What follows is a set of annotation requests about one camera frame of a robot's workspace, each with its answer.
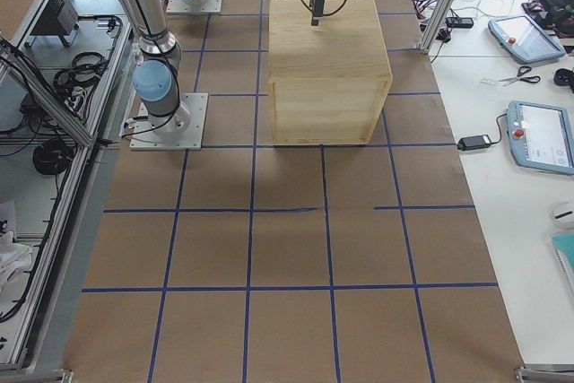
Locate black handled scissors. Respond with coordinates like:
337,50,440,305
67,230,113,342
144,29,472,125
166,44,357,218
499,65,541,86

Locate near blue teach pendant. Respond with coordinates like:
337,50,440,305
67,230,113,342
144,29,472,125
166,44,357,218
507,100,573,176

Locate black power adapter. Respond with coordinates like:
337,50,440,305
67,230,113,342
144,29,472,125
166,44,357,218
457,135,492,152

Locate teal notebook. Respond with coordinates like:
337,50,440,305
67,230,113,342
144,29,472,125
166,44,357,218
552,233,574,289

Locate blue teach pendant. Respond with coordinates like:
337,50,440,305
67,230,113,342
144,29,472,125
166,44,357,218
507,100,573,176
488,14,566,65

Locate wooden drawer cabinet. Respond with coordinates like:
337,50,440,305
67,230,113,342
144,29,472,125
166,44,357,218
268,0,393,145

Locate far blue teach pendant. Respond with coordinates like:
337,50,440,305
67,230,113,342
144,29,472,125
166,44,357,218
488,14,566,65

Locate aluminium frame post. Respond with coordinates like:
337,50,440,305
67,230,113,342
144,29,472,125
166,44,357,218
419,0,476,53

